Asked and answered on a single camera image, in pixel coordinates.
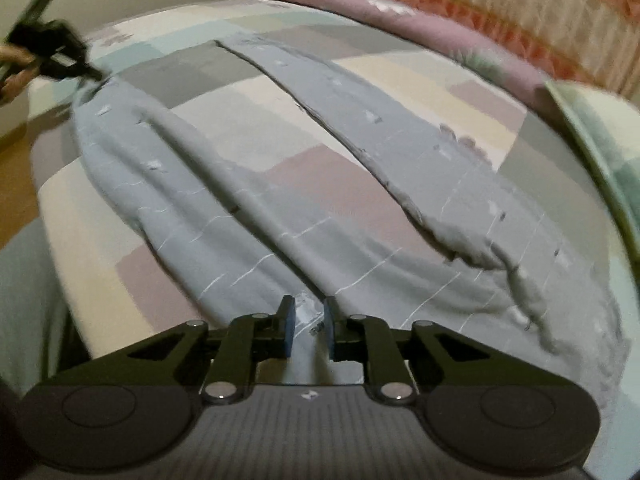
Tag orange patterned curtain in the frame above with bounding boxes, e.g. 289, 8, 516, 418
375, 0, 640, 101

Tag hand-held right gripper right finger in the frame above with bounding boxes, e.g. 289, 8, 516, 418
322, 296, 526, 406

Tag grey printed pants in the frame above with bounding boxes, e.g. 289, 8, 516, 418
70, 35, 631, 361

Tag person's left hand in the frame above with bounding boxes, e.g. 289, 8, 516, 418
0, 42, 41, 106

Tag checked pillow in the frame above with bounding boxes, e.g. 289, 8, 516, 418
545, 77, 640, 241

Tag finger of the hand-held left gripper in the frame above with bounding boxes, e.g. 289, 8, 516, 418
62, 55, 104, 85

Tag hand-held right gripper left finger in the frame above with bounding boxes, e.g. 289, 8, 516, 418
97, 295, 298, 406

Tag patchwork bed sheet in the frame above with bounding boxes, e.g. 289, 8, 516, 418
0, 0, 640, 411

